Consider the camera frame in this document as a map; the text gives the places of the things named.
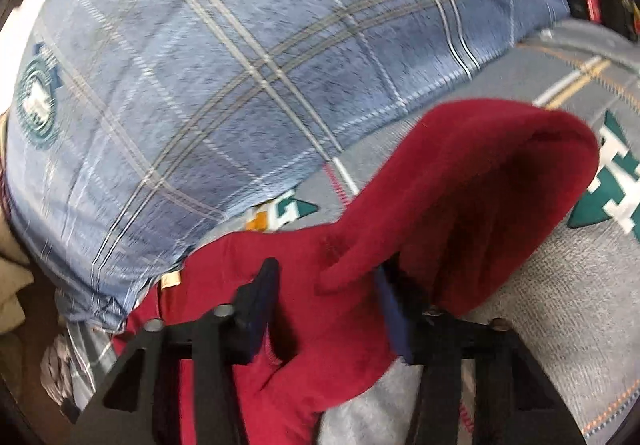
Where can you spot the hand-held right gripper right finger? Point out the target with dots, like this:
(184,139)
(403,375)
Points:
(392,320)

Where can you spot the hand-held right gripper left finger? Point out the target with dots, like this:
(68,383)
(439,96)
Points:
(263,297)

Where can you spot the beige towel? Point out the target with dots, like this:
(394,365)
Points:
(12,295)

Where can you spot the grey printed bed sheet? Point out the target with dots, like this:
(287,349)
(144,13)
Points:
(550,300)

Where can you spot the red garment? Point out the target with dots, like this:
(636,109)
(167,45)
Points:
(450,175)

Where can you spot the blue plaid pillow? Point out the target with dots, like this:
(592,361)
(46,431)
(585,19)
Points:
(225,75)

